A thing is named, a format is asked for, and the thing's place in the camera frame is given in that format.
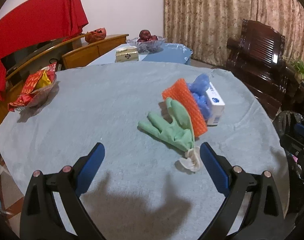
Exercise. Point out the dark wooden side table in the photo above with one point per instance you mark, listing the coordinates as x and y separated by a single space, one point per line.
294 97

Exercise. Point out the red apples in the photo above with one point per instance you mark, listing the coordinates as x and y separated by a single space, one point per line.
145 36

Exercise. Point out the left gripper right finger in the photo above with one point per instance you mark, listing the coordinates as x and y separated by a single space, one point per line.
263 218

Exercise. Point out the black lined trash bin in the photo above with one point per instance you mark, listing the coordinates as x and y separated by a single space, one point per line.
284 124

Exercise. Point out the glass fruit bowl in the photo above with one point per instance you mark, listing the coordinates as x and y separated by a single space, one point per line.
152 46

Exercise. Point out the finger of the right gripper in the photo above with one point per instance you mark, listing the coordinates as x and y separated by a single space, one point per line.
299 128
293 143

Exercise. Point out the narrow orange foam net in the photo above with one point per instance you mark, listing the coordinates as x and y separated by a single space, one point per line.
179 91

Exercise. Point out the green potted plant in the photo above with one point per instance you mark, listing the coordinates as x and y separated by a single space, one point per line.
298 66

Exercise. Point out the television screen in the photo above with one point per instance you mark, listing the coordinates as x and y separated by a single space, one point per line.
17 58

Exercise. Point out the red snack packets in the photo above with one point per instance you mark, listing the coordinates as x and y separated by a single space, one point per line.
39 79

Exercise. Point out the beige patterned curtain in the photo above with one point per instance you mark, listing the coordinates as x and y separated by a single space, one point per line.
205 25

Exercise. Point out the red cloth over television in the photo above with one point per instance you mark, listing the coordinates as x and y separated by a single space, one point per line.
36 21

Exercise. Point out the dark wooden armchair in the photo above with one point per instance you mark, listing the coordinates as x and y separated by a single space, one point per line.
256 60

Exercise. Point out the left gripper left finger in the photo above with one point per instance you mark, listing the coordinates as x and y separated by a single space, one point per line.
40 218

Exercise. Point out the grey table cloth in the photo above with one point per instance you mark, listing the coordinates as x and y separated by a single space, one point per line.
140 191

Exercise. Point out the yellow tissue box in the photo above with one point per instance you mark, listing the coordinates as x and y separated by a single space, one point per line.
124 54

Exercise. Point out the white blue medicine box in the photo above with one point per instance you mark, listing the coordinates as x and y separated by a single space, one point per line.
216 105

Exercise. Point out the blue plastic glove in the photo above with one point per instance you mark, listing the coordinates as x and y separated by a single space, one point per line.
198 90

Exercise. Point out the wooden tv cabinet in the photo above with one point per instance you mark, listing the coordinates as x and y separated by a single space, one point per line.
68 54

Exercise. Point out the red orange plastic bag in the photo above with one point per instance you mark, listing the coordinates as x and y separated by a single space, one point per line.
96 35

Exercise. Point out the glass snack bowl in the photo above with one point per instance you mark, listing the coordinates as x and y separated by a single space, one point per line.
40 98

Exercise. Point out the blue coffee table cloth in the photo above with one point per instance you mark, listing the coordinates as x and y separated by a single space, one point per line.
168 52

